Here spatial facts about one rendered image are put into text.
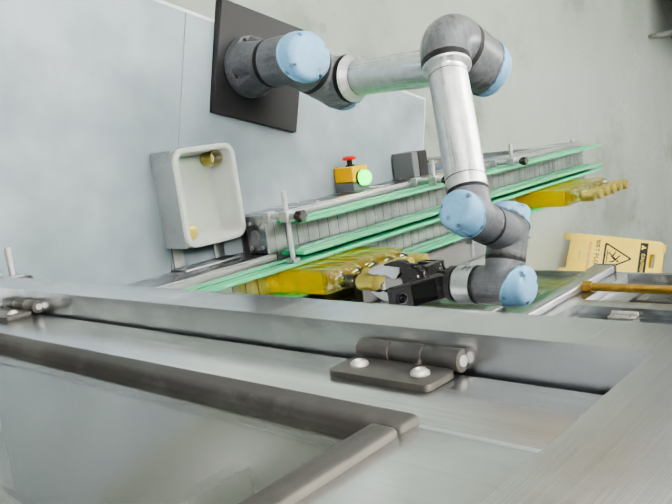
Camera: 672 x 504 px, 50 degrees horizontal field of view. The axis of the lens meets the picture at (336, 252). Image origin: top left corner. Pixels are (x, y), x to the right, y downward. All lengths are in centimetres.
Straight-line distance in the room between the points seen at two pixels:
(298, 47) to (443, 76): 43
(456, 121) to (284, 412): 107
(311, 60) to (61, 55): 54
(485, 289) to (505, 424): 109
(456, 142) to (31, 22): 87
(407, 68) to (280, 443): 140
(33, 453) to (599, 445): 23
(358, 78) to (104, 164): 61
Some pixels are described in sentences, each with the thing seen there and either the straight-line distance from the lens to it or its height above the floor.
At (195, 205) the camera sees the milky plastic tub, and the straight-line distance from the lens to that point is 175.
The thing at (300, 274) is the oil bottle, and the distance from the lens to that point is 165.
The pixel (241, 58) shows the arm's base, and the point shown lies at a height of 82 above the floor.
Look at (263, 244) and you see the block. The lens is 175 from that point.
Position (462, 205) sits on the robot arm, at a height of 150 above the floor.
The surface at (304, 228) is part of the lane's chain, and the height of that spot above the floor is 88.
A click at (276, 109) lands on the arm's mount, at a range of 194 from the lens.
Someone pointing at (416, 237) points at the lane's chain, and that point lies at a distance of 219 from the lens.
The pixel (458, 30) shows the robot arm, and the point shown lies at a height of 141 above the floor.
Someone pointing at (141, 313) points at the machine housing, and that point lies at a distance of 53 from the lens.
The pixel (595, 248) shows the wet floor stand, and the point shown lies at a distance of 502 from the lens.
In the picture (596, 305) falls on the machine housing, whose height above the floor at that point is 148.
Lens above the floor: 217
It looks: 43 degrees down
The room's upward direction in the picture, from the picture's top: 91 degrees clockwise
